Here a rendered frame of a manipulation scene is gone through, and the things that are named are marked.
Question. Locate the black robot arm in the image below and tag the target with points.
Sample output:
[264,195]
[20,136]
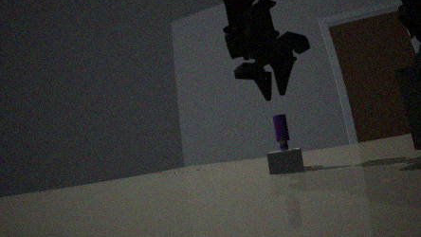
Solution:
[242,36]

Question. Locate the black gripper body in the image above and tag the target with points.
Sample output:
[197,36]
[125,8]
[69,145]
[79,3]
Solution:
[283,46]

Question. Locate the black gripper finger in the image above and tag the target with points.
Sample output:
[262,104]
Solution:
[282,66]
[263,80]

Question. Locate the purple cylinder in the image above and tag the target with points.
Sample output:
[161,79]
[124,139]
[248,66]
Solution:
[281,128]

